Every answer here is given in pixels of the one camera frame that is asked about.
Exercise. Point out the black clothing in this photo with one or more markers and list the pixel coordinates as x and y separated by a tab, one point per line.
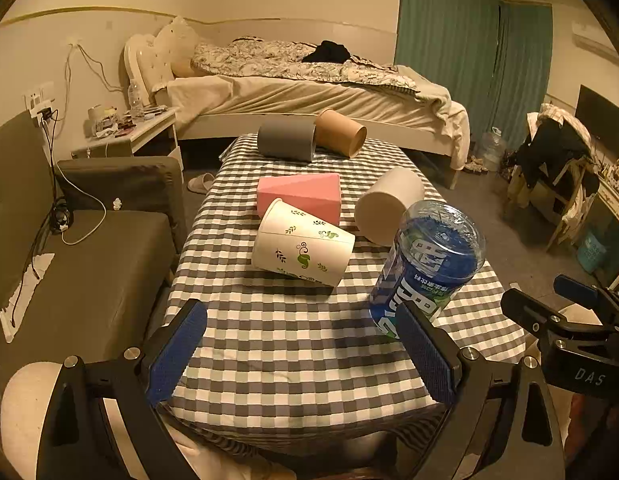
327	52

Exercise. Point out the bed with floral blanket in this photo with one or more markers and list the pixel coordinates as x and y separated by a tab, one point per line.
229	132

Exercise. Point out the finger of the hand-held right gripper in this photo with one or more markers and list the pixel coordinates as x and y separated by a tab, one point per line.
577	287
527	310

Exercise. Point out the beige bed sheet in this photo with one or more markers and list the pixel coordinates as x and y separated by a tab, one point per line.
269	95

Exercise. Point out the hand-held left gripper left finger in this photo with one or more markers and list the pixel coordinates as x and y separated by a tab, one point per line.
175	355

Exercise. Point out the pink box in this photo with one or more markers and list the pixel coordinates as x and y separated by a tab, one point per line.
302	195

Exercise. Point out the white leaf-print paper cup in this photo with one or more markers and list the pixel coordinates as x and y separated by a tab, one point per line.
299	247

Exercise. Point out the clear water bottle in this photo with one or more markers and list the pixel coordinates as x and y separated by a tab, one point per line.
135	100

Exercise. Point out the white nightstand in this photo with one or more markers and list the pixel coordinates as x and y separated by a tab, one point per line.
144	140

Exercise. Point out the plain white cup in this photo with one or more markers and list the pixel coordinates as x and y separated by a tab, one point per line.
384	210

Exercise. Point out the person's left leg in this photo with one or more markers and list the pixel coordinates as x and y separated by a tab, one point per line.
22	415

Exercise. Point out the chair draped with clothes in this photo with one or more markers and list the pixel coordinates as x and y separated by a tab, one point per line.
554	160

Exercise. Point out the grey cup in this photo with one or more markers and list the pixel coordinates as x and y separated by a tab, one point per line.
284	140

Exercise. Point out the green curtain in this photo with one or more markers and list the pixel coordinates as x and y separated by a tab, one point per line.
444	25

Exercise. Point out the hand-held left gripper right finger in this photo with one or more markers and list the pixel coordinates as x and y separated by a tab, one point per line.
429	360

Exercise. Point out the grey checkered tablecloth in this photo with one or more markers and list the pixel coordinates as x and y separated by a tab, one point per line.
289	335

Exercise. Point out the teal bin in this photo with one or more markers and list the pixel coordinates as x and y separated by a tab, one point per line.
593	250

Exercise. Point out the beige slipper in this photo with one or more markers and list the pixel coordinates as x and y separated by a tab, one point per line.
202	182

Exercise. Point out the black television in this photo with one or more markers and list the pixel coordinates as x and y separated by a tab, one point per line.
602	120

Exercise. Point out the brown paper cup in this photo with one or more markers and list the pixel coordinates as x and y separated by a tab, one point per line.
339	132

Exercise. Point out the white paper sheet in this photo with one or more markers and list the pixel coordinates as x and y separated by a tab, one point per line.
24	300

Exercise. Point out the large clear water jug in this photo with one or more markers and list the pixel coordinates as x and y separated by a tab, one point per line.
492	150

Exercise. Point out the wall power socket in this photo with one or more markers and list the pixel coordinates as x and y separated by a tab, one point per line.
39	102

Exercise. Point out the dark olive sofa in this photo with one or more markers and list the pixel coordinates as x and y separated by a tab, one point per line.
89	260

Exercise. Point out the blue labelled plastic bottle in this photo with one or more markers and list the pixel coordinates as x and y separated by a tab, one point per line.
429	260

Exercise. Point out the cream pillow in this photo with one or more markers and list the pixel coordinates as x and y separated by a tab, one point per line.
177	45

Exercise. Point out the floral quilt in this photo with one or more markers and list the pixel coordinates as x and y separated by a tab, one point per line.
269	60

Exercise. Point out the white air conditioner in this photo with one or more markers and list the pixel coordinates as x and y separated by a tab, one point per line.
594	40

